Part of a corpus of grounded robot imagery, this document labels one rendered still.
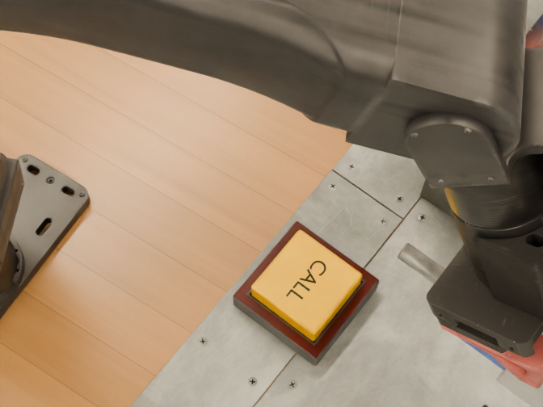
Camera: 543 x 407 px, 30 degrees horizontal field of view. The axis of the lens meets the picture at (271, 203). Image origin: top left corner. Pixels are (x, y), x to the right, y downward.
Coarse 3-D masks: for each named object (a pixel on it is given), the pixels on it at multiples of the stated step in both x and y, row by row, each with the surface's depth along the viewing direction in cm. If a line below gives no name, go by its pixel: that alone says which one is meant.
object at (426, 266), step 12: (408, 252) 64; (420, 252) 64; (408, 264) 65; (420, 264) 64; (432, 264) 64; (432, 276) 64; (492, 360) 63; (504, 372) 63; (504, 384) 64; (516, 384) 63; (528, 384) 61; (528, 396) 63; (540, 396) 62
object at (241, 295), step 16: (288, 240) 78; (320, 240) 78; (272, 256) 77; (256, 272) 77; (240, 288) 76; (368, 288) 76; (256, 304) 76; (352, 304) 76; (272, 320) 75; (336, 320) 75; (288, 336) 75; (320, 352) 74
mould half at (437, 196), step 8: (536, 24) 78; (528, 32) 77; (536, 32) 77; (528, 40) 77; (536, 40) 77; (424, 184) 80; (424, 192) 81; (432, 192) 80; (440, 192) 79; (432, 200) 81; (440, 200) 80; (440, 208) 81; (448, 208) 80
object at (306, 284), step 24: (312, 240) 76; (288, 264) 75; (312, 264) 75; (336, 264) 75; (264, 288) 74; (288, 288) 74; (312, 288) 74; (336, 288) 74; (288, 312) 74; (312, 312) 74; (336, 312) 75; (312, 336) 74
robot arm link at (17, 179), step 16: (0, 160) 63; (16, 160) 66; (0, 176) 64; (16, 176) 67; (0, 192) 64; (16, 192) 68; (0, 208) 65; (16, 208) 69; (0, 224) 64; (0, 240) 65; (0, 256) 66
